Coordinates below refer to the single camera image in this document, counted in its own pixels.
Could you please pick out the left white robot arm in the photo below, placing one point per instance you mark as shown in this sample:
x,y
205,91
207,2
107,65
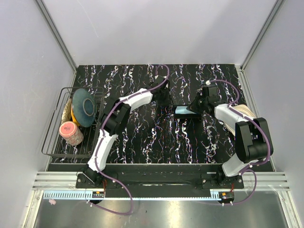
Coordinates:
x,y
115,118

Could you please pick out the blue ceramic plate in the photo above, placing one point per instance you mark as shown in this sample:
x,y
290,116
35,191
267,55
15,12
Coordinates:
x,y
84,107

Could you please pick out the woven beige plate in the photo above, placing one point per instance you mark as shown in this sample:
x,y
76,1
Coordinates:
x,y
66,115

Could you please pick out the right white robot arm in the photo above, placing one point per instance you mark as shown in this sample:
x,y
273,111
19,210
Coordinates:
x,y
253,144

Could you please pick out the pink patterned cup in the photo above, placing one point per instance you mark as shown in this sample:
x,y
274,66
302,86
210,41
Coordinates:
x,y
71,133

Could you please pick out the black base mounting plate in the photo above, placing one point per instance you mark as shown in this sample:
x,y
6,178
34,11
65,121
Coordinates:
x,y
204,176

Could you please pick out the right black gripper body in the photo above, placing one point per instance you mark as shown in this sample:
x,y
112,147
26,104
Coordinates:
x,y
198,105

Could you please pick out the light blue cloth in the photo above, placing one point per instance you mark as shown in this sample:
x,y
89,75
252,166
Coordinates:
x,y
183,110

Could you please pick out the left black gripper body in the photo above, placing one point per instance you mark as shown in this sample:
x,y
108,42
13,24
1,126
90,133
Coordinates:
x,y
165,99

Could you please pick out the yellow plate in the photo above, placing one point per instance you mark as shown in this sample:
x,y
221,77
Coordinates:
x,y
74,120

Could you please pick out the black wire dish rack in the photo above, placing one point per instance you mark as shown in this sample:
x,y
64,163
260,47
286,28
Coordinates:
x,y
55,146

